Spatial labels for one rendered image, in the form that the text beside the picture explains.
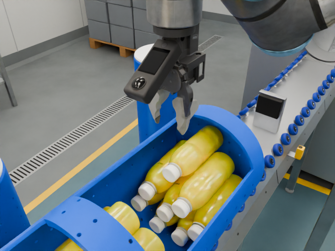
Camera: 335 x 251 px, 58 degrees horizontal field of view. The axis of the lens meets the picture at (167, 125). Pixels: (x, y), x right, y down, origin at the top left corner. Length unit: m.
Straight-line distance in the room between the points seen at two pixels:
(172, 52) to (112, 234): 0.31
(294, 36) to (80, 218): 0.43
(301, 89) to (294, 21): 1.16
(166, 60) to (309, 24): 0.21
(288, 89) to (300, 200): 0.99
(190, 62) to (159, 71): 0.07
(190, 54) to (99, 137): 2.23
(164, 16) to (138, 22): 3.41
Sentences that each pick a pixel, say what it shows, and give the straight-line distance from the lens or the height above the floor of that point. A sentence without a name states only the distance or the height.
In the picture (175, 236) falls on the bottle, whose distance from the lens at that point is 0.77.
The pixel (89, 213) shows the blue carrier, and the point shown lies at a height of 1.23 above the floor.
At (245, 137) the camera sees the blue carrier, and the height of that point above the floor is 1.20.
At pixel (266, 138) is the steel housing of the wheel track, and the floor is 0.93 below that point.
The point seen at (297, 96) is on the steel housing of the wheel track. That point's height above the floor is 0.93.
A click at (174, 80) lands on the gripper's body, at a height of 1.40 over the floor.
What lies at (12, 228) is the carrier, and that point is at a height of 0.85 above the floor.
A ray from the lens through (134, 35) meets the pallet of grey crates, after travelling 3.99.
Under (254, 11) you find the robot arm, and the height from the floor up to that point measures 1.54.
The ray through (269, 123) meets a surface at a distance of 1.24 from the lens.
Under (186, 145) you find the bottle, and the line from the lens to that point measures 0.73.
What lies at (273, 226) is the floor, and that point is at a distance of 2.14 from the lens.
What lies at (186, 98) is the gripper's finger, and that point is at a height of 1.37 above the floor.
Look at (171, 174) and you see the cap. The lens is 0.69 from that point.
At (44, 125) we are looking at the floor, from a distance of 3.03.
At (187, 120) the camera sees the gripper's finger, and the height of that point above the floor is 1.32.
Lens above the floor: 1.65
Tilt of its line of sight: 36 degrees down
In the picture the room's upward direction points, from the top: straight up
